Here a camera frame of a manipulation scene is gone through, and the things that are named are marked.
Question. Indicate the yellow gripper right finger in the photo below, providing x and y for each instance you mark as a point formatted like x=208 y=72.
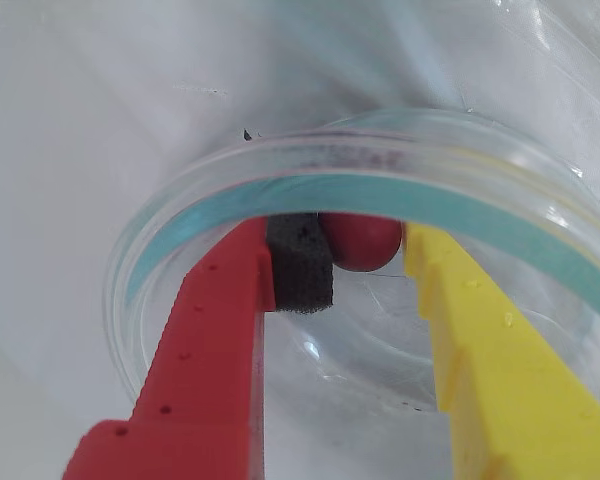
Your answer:
x=505 y=380

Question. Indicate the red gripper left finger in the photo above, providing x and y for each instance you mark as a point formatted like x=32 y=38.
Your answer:
x=205 y=360

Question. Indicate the red candy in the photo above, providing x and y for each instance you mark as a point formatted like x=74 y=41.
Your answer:
x=367 y=242

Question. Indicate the clear glass dish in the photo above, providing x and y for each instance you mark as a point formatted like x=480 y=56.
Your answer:
x=330 y=160

